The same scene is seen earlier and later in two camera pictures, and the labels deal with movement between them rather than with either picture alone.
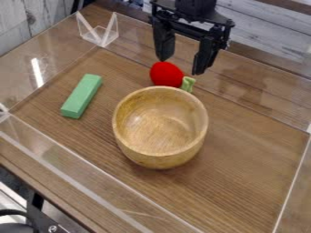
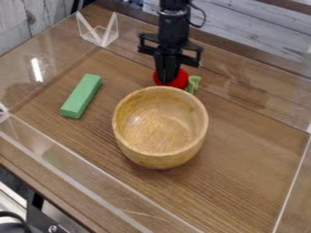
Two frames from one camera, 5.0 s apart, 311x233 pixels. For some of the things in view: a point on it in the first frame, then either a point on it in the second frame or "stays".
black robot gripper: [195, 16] -> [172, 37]
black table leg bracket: [41, 222] stays
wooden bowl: [159, 124] stays
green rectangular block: [81, 96] stays
